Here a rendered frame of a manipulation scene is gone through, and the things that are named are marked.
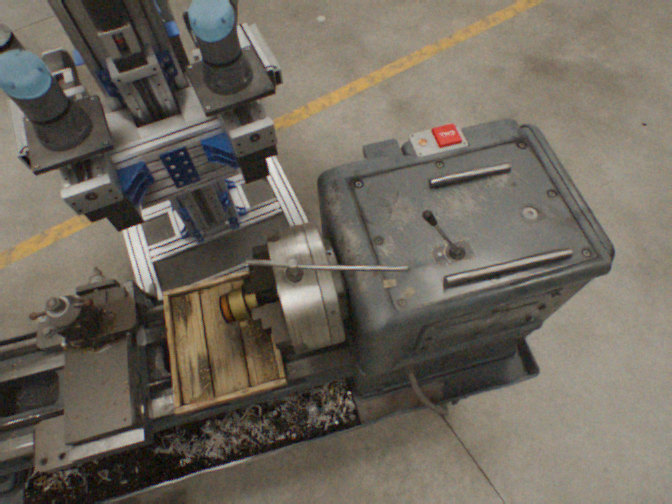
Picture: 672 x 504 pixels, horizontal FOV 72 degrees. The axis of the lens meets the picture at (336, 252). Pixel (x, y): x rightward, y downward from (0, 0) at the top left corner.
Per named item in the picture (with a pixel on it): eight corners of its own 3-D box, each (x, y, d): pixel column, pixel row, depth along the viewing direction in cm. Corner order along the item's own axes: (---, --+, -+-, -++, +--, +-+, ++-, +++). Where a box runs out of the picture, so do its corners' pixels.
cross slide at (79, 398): (128, 280, 136) (122, 274, 132) (139, 428, 117) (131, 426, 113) (71, 295, 135) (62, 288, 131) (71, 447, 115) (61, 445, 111)
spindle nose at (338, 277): (328, 252, 131) (329, 226, 111) (349, 323, 125) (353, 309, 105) (318, 254, 131) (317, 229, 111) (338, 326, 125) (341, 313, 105)
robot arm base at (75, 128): (35, 121, 135) (14, 95, 126) (87, 104, 137) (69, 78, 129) (43, 158, 128) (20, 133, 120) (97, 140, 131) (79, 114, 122)
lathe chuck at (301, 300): (303, 246, 137) (297, 204, 107) (330, 350, 128) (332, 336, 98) (273, 253, 136) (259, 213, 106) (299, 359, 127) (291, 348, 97)
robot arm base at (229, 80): (198, 69, 143) (188, 41, 135) (243, 54, 146) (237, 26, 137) (212, 101, 137) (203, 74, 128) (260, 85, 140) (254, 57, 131)
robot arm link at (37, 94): (37, 129, 120) (2, 88, 108) (12, 103, 125) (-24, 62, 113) (77, 104, 124) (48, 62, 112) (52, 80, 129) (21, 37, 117)
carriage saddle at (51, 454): (143, 285, 142) (135, 277, 137) (156, 442, 121) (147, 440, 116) (43, 310, 139) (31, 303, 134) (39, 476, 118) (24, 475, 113)
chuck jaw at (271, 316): (294, 296, 113) (305, 340, 107) (296, 305, 117) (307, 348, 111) (250, 308, 112) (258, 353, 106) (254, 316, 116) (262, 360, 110)
